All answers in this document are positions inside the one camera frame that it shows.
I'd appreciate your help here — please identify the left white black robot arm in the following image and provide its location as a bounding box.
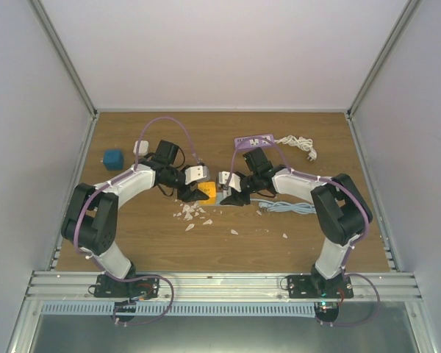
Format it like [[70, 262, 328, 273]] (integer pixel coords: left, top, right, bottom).
[[61, 140, 209, 297]]

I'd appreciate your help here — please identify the blue cube plug adapter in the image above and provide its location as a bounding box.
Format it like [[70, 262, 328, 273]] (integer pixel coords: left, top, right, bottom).
[[102, 149, 124, 171]]

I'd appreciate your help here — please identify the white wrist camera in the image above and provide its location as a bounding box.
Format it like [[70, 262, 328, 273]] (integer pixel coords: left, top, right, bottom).
[[184, 165, 210, 185], [218, 171, 242, 192]]

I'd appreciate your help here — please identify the white usb charger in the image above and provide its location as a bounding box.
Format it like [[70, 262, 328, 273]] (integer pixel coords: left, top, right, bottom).
[[223, 186, 232, 198]]

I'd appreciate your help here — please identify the white power strip cord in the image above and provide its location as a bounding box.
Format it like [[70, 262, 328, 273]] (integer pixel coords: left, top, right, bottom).
[[273, 135, 319, 162]]

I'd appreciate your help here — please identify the white cube adapter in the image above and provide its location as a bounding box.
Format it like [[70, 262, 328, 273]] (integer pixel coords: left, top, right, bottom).
[[133, 140, 149, 156]]

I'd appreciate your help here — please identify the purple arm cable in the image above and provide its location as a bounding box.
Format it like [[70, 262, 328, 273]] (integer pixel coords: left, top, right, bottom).
[[229, 138, 371, 254], [74, 116, 203, 258]]

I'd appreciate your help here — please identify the aluminium front rail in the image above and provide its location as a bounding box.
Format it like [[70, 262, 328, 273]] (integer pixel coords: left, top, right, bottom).
[[25, 271, 422, 302]]

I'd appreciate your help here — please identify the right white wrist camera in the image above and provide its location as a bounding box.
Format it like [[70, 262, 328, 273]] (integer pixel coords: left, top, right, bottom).
[[218, 171, 242, 192]]

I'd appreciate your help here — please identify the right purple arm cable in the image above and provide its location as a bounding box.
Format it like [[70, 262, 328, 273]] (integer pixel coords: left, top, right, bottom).
[[229, 138, 371, 254]]

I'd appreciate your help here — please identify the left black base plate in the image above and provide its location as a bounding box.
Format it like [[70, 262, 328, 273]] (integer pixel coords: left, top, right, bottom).
[[87, 274, 159, 299]]

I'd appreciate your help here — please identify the purple power strip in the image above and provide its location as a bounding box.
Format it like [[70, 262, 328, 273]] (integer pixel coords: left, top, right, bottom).
[[234, 134, 275, 151]]

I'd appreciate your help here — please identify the white plastic debris pile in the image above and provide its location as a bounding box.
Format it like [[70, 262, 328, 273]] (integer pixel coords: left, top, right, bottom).
[[172, 202, 214, 232]]

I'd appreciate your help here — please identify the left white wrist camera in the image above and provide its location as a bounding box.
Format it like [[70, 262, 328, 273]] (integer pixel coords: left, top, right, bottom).
[[184, 165, 210, 185]]

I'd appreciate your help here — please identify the slotted grey cable duct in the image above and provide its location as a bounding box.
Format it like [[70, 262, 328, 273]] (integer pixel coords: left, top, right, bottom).
[[41, 301, 315, 318]]

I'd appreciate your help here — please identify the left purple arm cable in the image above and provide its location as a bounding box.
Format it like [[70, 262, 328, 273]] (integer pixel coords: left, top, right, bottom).
[[74, 116, 203, 258]]

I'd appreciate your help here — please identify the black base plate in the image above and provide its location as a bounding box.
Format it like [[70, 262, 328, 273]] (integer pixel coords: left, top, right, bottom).
[[87, 274, 159, 299], [279, 274, 354, 299]]

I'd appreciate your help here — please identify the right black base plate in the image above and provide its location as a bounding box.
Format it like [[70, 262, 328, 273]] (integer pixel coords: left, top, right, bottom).
[[279, 274, 354, 299]]

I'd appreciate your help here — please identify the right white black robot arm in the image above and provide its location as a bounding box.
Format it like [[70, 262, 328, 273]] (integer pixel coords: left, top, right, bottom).
[[218, 148, 373, 298]]

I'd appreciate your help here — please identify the yellow plug adapter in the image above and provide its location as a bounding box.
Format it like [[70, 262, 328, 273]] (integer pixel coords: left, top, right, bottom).
[[198, 181, 217, 205]]

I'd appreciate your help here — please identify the light blue coiled cable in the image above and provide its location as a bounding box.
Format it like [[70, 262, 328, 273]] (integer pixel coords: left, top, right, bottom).
[[249, 199, 317, 215]]

